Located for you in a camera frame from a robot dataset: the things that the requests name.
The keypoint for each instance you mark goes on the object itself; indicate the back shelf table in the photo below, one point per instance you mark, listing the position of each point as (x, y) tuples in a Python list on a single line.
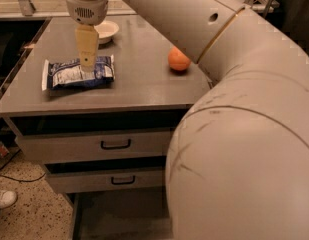
[(27, 4)]

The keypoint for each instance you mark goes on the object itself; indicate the grey drawer cabinet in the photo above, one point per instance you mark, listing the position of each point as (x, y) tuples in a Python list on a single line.
[(143, 81)]

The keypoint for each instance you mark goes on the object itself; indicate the grey drawer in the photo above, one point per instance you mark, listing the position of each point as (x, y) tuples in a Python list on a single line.
[(130, 214), (105, 175), (102, 136)]

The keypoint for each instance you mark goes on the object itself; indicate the orange fruit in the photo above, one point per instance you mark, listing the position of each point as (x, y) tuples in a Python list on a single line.
[(177, 60)]

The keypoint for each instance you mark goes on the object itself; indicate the middle grey drawer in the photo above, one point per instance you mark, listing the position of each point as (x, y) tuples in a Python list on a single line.
[(105, 175)]

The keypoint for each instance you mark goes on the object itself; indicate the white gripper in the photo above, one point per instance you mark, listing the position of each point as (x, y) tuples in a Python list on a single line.
[(86, 11)]

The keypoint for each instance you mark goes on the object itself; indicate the top grey drawer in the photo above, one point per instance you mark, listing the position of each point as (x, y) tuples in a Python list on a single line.
[(102, 136)]

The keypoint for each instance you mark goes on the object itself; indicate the white sneaker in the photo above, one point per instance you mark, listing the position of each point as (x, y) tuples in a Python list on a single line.
[(7, 198)]

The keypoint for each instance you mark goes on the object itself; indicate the white paper bowl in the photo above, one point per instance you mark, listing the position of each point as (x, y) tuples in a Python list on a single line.
[(106, 31)]

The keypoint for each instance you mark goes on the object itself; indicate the small red object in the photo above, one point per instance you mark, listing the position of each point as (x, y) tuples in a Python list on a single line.
[(3, 150)]

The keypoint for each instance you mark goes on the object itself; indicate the blue chip bag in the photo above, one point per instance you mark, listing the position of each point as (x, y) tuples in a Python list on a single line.
[(70, 74)]

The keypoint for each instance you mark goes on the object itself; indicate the bottom grey drawer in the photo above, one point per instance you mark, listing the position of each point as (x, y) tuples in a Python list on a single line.
[(130, 214)]

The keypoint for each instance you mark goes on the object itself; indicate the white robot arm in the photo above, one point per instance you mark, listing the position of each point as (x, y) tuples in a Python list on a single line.
[(238, 164)]

